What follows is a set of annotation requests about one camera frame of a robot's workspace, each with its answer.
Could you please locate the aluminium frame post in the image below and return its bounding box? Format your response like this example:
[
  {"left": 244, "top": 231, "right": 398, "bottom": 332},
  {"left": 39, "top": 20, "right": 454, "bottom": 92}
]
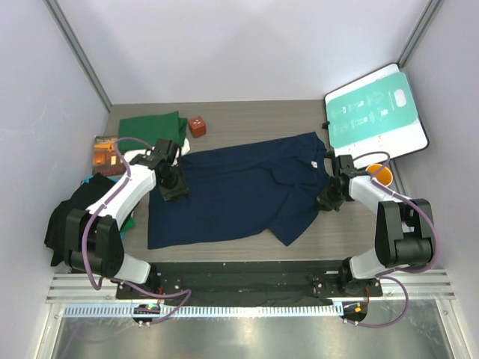
[
  {"left": 43, "top": 0, "right": 112, "bottom": 113},
  {"left": 397, "top": 0, "right": 445, "bottom": 69}
]

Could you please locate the white slotted cable duct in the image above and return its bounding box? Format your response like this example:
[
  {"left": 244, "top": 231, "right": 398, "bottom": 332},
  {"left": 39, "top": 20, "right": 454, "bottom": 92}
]
[{"left": 63, "top": 302, "right": 344, "bottom": 319}]

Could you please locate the right aluminium frame post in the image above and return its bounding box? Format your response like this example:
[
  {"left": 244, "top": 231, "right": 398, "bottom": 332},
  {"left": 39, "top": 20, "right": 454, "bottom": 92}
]
[{"left": 397, "top": 0, "right": 445, "bottom": 69}]

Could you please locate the teal folding board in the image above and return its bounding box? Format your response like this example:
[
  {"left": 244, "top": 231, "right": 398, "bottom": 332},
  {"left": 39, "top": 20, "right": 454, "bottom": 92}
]
[{"left": 326, "top": 72, "right": 418, "bottom": 148}]

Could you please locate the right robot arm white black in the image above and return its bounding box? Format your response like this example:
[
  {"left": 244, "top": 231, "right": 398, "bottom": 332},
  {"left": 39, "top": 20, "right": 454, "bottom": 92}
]
[{"left": 317, "top": 151, "right": 439, "bottom": 296}]

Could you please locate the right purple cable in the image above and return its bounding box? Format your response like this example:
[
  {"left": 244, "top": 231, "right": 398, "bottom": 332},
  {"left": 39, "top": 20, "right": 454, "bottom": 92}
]
[{"left": 351, "top": 150, "right": 439, "bottom": 328}]

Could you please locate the navy blue t-shirt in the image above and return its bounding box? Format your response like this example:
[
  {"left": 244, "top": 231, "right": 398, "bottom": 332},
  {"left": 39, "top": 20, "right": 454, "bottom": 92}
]
[{"left": 147, "top": 132, "right": 329, "bottom": 250}]

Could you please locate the black crumpled t-shirt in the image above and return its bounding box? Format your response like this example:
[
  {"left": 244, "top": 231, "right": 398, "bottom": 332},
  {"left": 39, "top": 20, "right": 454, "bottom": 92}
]
[{"left": 44, "top": 173, "right": 118, "bottom": 267}]

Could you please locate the teal t-shirt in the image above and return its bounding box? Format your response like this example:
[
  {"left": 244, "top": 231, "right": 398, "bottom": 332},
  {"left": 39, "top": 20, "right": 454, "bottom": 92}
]
[{"left": 81, "top": 175, "right": 135, "bottom": 240}]

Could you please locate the white folded t-shirt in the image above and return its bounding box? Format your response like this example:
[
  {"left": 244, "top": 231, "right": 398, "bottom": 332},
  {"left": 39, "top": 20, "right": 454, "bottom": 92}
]
[{"left": 123, "top": 138, "right": 190, "bottom": 165}]

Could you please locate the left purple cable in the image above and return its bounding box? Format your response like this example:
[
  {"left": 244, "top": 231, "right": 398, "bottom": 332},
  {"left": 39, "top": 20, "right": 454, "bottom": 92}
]
[{"left": 83, "top": 136, "right": 193, "bottom": 325}]

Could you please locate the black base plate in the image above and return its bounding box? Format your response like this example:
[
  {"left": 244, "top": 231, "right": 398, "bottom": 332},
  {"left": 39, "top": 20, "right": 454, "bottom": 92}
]
[{"left": 115, "top": 260, "right": 382, "bottom": 302}]

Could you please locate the white mug orange inside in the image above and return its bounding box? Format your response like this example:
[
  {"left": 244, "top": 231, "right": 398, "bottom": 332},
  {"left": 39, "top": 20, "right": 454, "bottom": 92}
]
[{"left": 366, "top": 164, "right": 394, "bottom": 187}]

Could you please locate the green folded t-shirt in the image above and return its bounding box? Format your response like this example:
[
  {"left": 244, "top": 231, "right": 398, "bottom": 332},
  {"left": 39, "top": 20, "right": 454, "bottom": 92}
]
[{"left": 118, "top": 111, "right": 188, "bottom": 147}]

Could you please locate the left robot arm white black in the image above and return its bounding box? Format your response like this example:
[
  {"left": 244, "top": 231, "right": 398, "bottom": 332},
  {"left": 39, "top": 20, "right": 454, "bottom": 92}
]
[{"left": 64, "top": 138, "right": 189, "bottom": 298}]

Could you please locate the purple cable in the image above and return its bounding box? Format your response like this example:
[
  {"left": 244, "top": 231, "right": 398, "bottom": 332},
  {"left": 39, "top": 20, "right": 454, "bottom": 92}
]
[
  {"left": 83, "top": 136, "right": 193, "bottom": 325},
  {"left": 351, "top": 150, "right": 439, "bottom": 328}
]

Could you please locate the red cube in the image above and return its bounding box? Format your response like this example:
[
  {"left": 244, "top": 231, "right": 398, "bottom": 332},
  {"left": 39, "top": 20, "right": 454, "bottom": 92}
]
[{"left": 188, "top": 116, "right": 207, "bottom": 138}]

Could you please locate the brown cover book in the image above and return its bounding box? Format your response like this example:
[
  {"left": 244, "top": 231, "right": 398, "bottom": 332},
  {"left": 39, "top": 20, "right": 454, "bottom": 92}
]
[{"left": 92, "top": 136, "right": 126, "bottom": 177}]

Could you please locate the left aluminium frame post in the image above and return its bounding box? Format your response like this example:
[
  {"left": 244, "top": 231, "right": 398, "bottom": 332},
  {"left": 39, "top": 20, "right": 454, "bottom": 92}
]
[{"left": 43, "top": 0, "right": 112, "bottom": 113}]

